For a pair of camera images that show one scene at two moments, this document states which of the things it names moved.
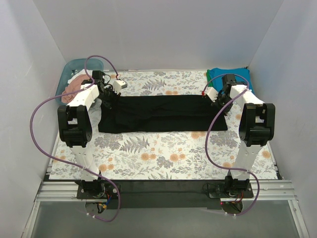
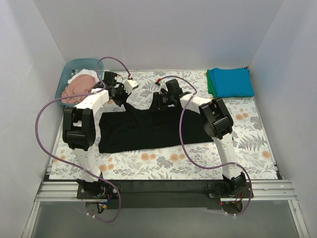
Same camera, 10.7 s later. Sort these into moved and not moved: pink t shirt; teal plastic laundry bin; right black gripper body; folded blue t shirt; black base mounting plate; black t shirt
Moved: right black gripper body; black t shirt
Not moved: teal plastic laundry bin; folded blue t shirt; black base mounting plate; pink t shirt
